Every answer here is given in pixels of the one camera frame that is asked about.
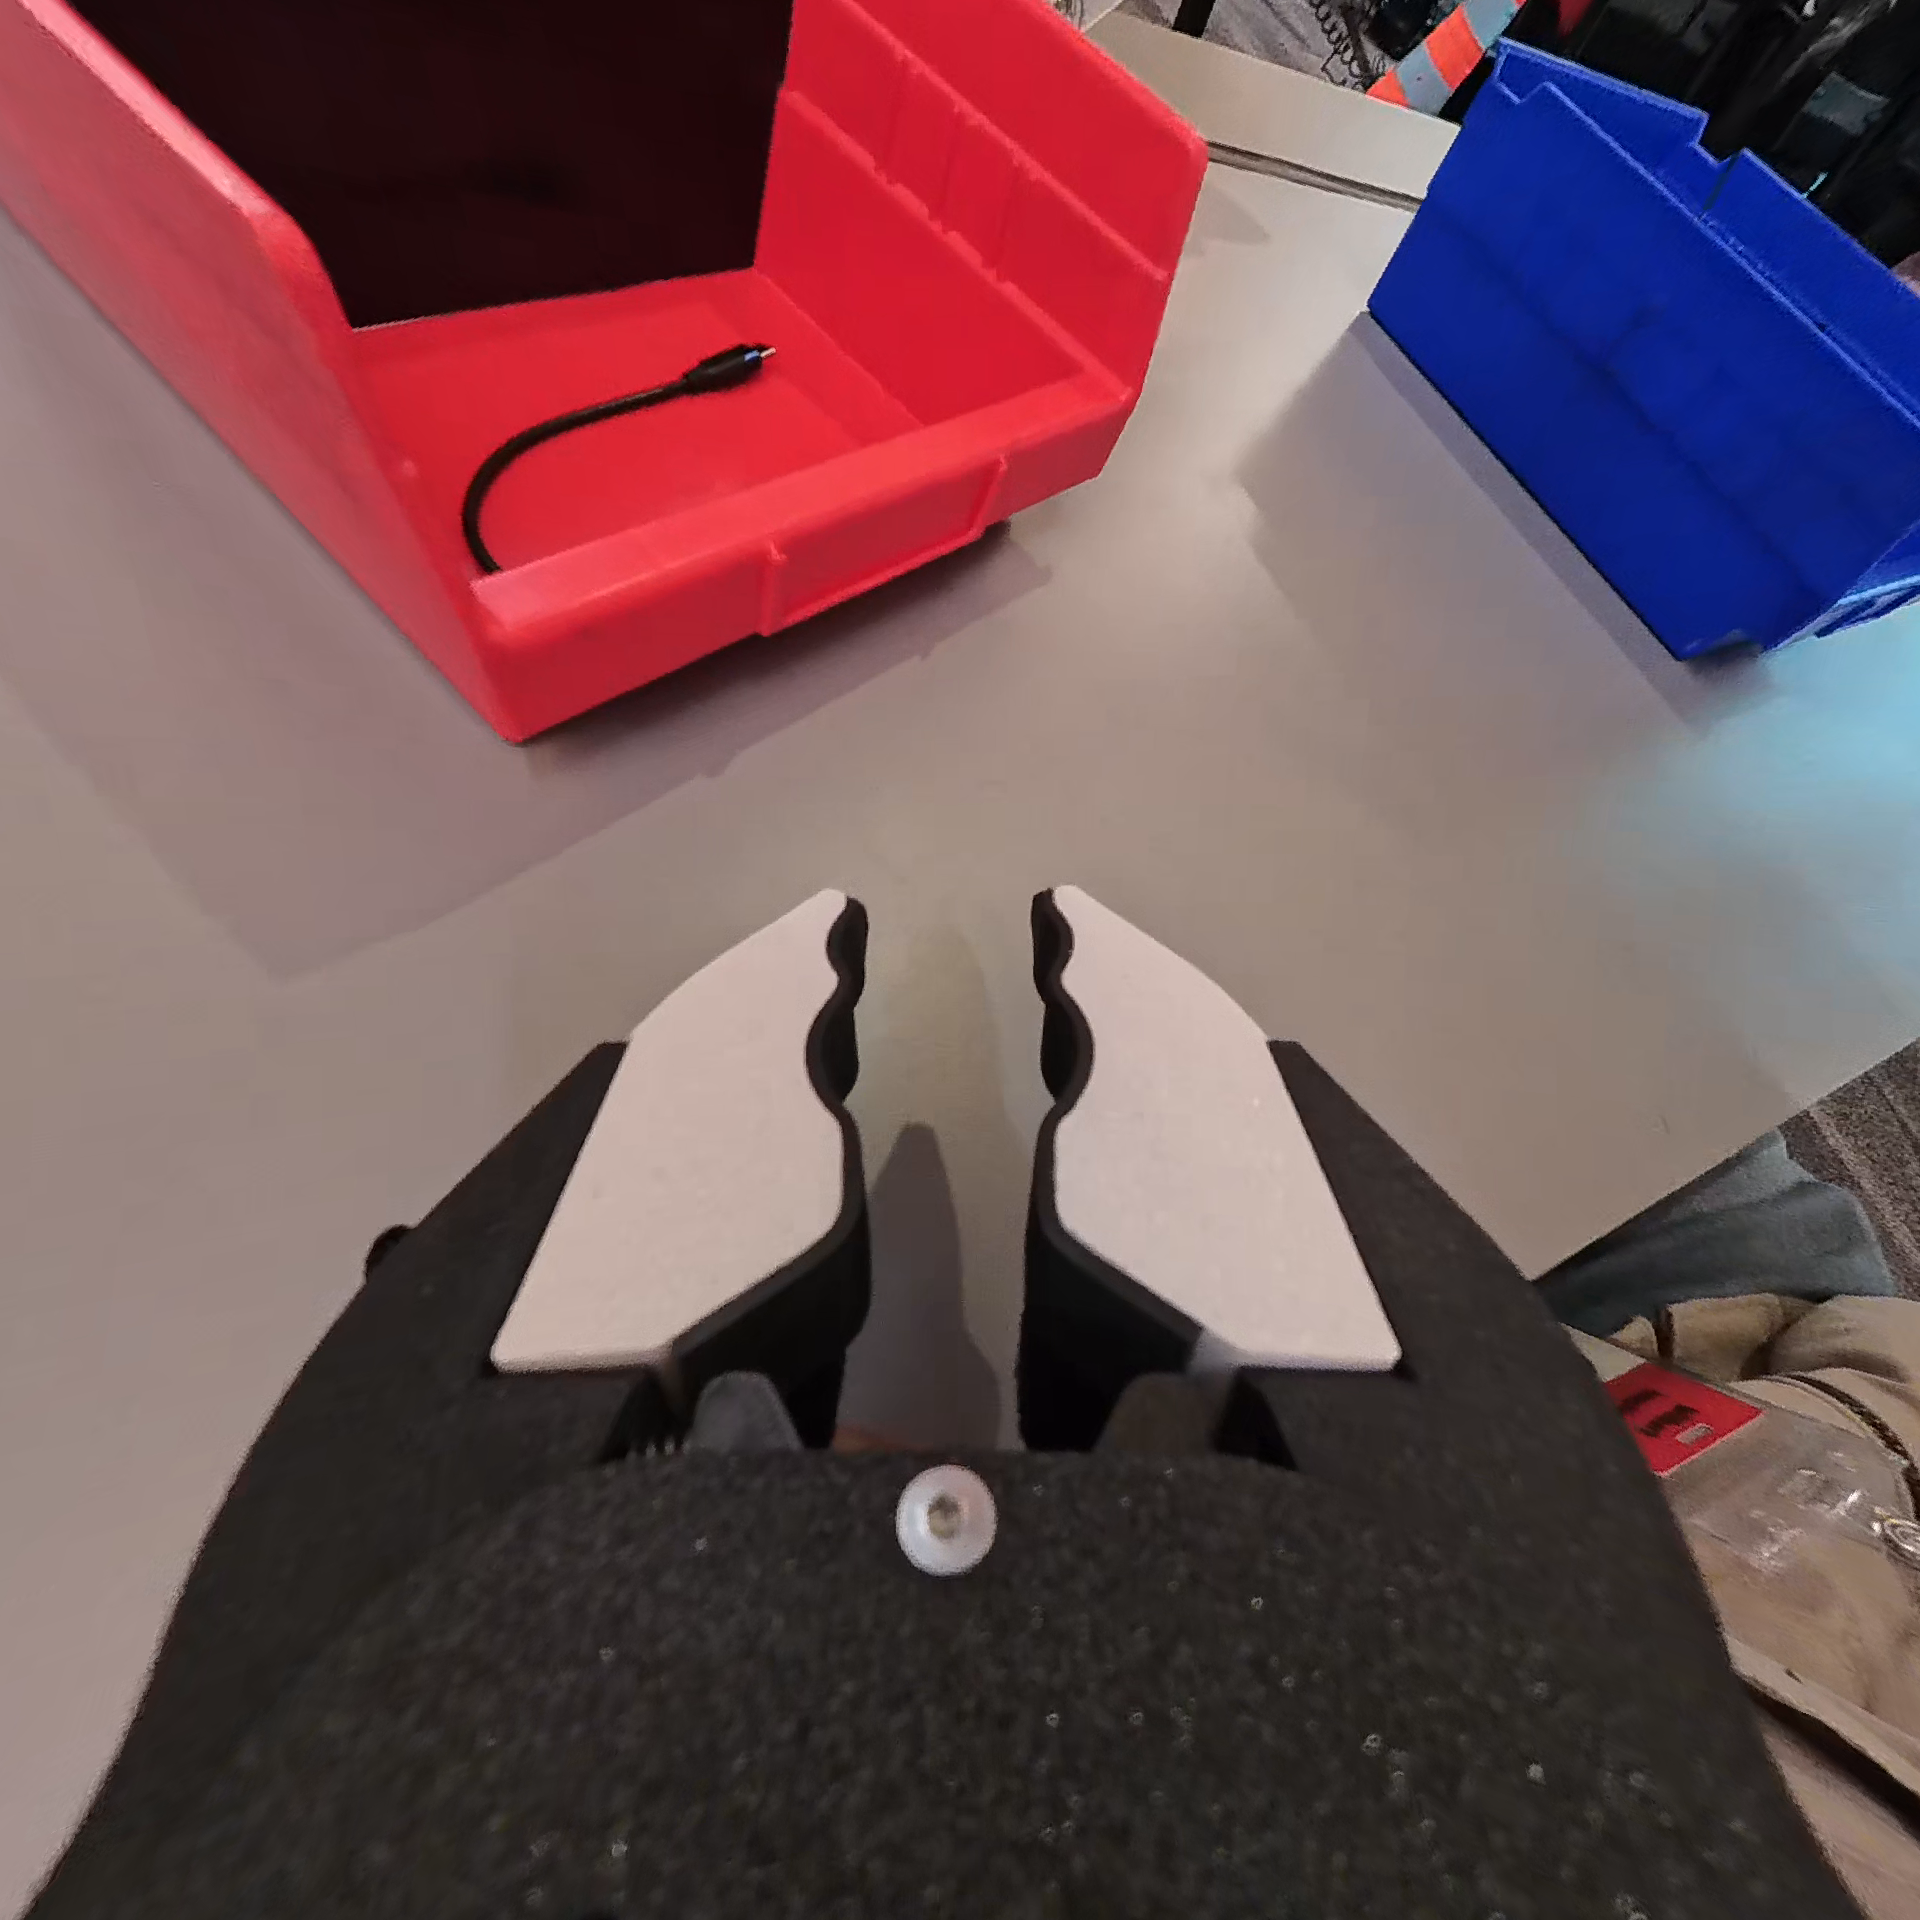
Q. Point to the orange traffic cone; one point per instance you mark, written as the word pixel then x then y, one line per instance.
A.
pixel 1439 60

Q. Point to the grey USB hub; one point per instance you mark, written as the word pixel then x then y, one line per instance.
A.
pixel 719 370

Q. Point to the black office chair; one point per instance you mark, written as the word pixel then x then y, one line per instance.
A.
pixel 1845 87

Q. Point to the red plastic bin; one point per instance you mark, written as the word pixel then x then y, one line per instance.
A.
pixel 901 300

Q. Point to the red tag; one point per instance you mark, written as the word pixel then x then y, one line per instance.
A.
pixel 1683 1418

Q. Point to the grey desk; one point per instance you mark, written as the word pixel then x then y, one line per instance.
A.
pixel 1051 747

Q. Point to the black red-bin divider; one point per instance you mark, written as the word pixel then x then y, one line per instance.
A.
pixel 451 150

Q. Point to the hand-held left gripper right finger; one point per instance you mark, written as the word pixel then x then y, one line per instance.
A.
pixel 1212 1171

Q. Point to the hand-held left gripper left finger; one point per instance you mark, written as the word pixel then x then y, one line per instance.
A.
pixel 690 1171

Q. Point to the person's trousers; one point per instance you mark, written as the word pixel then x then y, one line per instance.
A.
pixel 1724 1246

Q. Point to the blue plastic bin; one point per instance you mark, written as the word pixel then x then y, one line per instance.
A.
pixel 1620 332

